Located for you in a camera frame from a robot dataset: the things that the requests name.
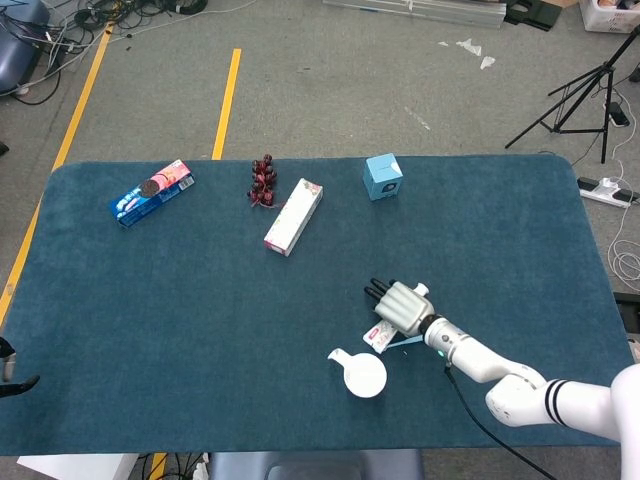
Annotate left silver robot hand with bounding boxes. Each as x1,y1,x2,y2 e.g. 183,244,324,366
0,337,41,400

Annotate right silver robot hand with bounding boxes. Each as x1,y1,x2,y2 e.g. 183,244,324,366
363,277,436,337

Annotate white pink toothpaste tube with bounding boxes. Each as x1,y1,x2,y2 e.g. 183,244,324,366
362,282,431,356

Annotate white cup with handle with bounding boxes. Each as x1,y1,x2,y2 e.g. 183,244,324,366
327,348,389,400

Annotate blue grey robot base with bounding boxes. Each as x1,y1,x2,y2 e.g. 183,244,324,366
207,449,426,480

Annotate white pink toothpaste box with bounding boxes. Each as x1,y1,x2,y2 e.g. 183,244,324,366
263,177,324,258

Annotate light blue carton box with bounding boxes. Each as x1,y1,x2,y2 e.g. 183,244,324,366
362,153,404,202

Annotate red grape bunch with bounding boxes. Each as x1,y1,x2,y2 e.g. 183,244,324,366
246,153,279,209

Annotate blue table mat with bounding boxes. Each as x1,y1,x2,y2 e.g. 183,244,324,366
0,153,636,457

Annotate white power strip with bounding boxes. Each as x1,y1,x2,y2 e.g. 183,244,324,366
577,175,640,209

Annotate blue cookie box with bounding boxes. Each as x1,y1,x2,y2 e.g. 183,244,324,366
108,159,196,229

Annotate black power adapter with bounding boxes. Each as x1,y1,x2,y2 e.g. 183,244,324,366
606,101,632,127

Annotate aluminium profile rails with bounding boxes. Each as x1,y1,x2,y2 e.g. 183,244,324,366
322,0,509,29

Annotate black tripod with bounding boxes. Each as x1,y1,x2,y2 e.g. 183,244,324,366
504,24,640,165

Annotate dark blue seat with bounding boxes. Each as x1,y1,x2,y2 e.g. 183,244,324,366
0,0,51,94

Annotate white storage bin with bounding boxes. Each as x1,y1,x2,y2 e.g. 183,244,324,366
578,0,640,35

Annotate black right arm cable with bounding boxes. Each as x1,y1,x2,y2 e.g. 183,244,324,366
443,364,556,480

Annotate white coiled cable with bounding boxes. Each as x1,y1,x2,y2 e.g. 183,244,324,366
606,202,640,282

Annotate black metal bracket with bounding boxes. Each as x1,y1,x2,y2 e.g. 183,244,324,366
504,0,561,32

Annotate black floor cable tangle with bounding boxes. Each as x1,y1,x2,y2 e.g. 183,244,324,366
0,0,209,106

